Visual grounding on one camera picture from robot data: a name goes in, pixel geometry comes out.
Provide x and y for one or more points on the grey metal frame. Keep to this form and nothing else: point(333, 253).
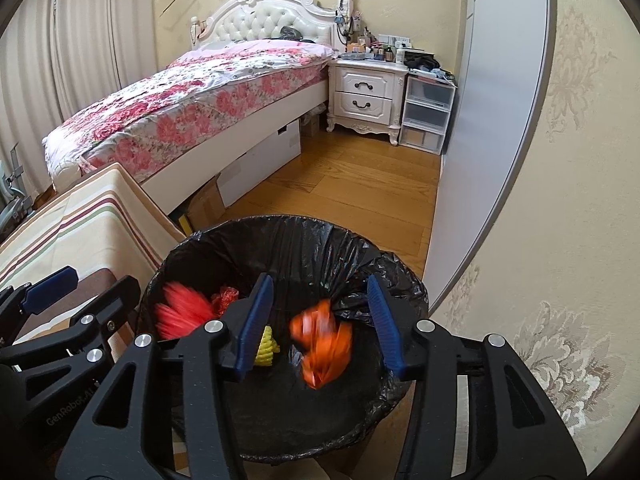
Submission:
point(12, 195)

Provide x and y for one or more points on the dark red crumpled wrapper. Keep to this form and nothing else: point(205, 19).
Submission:
point(227, 297)

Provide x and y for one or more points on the white bed with tufted headboard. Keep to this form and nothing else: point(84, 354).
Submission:
point(260, 20)

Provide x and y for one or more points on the group of small bottles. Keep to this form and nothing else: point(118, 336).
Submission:
point(360, 47)

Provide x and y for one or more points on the striped cloth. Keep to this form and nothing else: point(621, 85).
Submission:
point(75, 225)

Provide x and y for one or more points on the dark cloth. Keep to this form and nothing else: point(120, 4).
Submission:
point(295, 34)

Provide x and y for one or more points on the white storage box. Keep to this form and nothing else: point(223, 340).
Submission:
point(260, 165)

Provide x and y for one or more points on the white wardrobe sliding door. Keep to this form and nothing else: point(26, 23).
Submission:
point(490, 110)

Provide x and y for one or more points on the white nightstand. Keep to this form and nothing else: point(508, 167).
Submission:
point(365, 85)

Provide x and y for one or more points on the white wall socket strip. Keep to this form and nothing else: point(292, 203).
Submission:
point(395, 40)

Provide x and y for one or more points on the yellow corn-shaped item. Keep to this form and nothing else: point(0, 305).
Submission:
point(267, 347)

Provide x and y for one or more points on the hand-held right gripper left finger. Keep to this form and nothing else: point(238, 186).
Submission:
point(254, 327)

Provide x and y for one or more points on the beige curtain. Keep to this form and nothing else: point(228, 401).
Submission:
point(75, 35)

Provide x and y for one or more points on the black bagged trash bin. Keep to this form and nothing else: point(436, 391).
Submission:
point(300, 260)

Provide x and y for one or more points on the small brown box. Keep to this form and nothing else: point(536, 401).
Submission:
point(311, 127)

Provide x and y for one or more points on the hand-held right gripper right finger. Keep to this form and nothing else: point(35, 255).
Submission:
point(384, 327)

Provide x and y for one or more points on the clear plastic drawer unit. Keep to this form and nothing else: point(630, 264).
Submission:
point(425, 115)

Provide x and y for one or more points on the orange wrapper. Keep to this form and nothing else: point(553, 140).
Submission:
point(325, 350)

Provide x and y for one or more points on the pink floral blanket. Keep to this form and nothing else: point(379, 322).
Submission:
point(200, 95)

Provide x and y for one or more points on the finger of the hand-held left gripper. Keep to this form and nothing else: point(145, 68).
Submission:
point(50, 287)
point(100, 320)

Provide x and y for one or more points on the cardboard box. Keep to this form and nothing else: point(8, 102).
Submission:
point(205, 205)

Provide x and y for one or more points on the pile of dark items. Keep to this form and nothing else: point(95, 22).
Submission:
point(425, 62)

